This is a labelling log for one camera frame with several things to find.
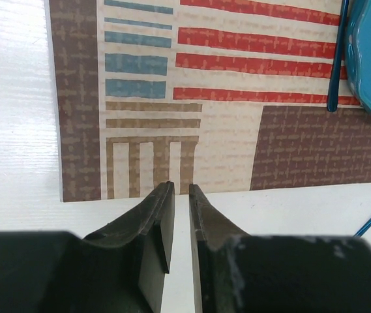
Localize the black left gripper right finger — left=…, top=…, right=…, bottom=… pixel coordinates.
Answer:
left=189, top=184, right=371, bottom=312

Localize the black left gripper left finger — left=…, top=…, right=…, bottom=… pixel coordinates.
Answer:
left=0, top=181, right=175, bottom=312

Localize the striped patchwork placemat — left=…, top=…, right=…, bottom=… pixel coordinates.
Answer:
left=45, top=1, right=371, bottom=202

